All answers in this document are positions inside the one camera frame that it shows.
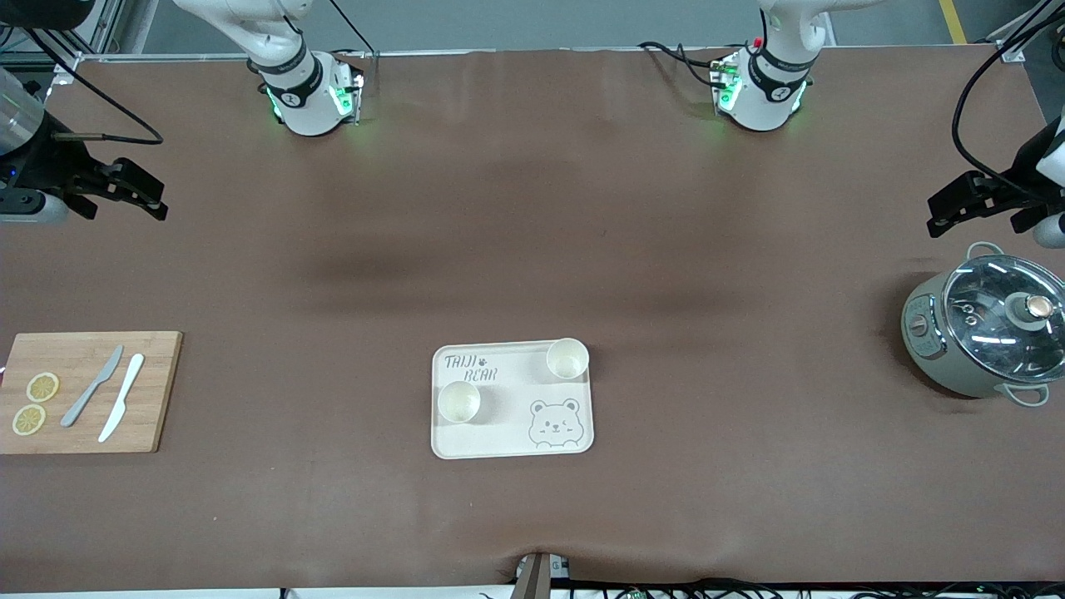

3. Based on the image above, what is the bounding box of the white IKEA cup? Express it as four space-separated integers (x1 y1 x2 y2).
546 337 591 381
438 380 483 425

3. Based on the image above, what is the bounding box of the grey-green electric cooking pot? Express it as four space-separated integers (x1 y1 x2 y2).
901 241 1065 408

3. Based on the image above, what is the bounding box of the grey plastic knife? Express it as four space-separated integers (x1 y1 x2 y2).
60 345 125 428

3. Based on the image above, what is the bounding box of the white plastic knife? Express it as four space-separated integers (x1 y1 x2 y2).
98 354 146 443

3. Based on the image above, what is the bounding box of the bamboo cutting board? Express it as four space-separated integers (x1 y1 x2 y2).
0 331 184 455

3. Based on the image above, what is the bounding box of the brown table cover mat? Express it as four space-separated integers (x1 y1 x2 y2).
0 46 1065 593

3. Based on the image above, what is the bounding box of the cream bear print tray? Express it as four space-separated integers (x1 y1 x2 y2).
430 339 596 460

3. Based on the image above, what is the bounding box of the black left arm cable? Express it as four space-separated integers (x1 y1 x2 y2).
952 0 1065 205

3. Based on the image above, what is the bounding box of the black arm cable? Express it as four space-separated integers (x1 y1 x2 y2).
952 0 1065 205
23 28 164 146

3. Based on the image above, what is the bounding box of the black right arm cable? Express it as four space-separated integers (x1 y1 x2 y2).
23 28 164 146

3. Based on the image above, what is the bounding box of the aluminium frame profile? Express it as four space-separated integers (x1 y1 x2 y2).
988 0 1065 64
0 0 126 67

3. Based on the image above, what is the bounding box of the thin black cable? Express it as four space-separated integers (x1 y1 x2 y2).
328 0 378 57

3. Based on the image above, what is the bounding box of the black base cable bundle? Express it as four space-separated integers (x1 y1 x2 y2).
638 40 735 89

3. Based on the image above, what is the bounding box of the metal table edge bracket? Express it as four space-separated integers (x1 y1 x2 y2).
514 552 572 599

